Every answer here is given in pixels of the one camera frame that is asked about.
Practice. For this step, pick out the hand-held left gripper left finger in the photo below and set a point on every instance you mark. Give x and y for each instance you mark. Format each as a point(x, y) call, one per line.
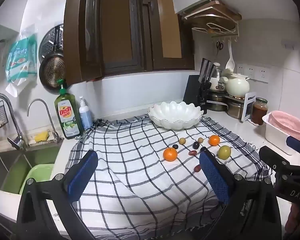
point(83, 173)

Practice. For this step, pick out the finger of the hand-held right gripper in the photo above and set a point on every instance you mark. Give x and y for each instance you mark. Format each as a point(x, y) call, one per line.
point(272, 156)
point(298, 145)

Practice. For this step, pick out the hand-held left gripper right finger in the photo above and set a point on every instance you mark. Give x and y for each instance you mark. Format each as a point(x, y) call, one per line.
point(215, 177)

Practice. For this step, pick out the round green fruit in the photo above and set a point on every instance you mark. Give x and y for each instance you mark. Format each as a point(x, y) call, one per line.
point(224, 152)

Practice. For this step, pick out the small orange tangerine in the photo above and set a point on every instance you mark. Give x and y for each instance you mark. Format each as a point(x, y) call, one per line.
point(214, 140)
point(170, 154)

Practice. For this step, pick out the white scalloped bowl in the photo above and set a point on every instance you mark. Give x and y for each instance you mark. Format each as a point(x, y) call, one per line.
point(175, 115)

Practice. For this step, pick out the person's right hand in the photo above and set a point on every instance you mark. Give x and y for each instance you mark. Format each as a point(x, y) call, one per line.
point(293, 217)

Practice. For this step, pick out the white plastic basin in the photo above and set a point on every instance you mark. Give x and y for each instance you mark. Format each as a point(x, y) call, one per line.
point(275, 137)

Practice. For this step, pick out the pink plastic colander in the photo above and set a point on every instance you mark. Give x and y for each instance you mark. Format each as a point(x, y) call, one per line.
point(287, 123)

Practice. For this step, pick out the small yellow-green fruit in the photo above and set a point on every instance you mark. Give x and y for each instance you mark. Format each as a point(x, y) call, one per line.
point(182, 140)
point(200, 139)

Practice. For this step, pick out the green plastic basin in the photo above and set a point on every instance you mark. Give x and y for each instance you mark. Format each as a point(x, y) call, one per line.
point(37, 173)

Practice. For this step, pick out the glass jar of red sauce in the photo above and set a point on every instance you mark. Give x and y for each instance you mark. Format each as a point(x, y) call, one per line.
point(259, 112)

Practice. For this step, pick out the black white checkered cloth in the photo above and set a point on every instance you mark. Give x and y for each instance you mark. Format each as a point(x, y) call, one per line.
point(130, 155)

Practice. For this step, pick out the small steel faucet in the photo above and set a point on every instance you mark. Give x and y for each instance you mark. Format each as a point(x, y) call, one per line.
point(53, 130)

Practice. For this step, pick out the stainless steel pots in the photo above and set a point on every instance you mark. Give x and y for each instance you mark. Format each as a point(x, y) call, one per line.
point(248, 107)

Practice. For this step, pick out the yellow sponge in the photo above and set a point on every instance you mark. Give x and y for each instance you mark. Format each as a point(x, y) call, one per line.
point(42, 136)

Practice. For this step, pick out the green dish soap bottle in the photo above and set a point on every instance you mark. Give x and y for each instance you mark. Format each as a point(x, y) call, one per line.
point(68, 120)

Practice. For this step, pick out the blue white pump bottle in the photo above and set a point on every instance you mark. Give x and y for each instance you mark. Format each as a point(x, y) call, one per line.
point(85, 116)

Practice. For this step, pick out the steel cooking pot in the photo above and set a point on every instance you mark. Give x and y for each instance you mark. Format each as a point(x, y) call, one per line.
point(235, 108)
point(216, 103)

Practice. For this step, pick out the large steel faucet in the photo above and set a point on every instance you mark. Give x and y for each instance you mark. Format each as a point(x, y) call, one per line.
point(15, 137)

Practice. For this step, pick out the cream ceramic pot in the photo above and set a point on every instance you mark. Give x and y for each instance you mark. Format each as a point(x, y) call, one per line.
point(237, 86)

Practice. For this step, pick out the steel kitchen sink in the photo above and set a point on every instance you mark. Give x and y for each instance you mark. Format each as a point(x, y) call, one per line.
point(5, 165)

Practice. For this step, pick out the black knife block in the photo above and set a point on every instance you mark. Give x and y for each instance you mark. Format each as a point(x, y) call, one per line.
point(191, 90)

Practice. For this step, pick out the white pot with steel lid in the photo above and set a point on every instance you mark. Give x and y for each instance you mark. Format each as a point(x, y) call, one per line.
point(217, 81)

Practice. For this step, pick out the white rice spoon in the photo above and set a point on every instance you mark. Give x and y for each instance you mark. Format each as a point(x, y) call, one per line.
point(230, 63)

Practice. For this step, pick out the dark frying pan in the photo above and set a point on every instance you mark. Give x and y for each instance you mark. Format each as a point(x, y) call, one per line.
point(52, 71)

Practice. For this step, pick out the black hanging scissors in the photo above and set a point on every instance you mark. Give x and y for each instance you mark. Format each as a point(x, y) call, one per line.
point(220, 46)

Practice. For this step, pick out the teal printed plastic bag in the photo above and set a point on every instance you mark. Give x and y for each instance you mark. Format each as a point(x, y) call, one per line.
point(20, 60)

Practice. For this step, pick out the round steel steamer plate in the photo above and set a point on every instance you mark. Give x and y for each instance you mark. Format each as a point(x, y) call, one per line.
point(46, 42)

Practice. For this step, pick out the wooden cutting board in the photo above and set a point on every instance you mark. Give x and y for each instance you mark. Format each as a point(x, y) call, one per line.
point(215, 17)

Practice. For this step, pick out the white wall sockets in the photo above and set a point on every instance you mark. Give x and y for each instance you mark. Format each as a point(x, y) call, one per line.
point(255, 72)

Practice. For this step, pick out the brown wooden window frame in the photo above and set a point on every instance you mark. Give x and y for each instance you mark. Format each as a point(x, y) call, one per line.
point(145, 25)

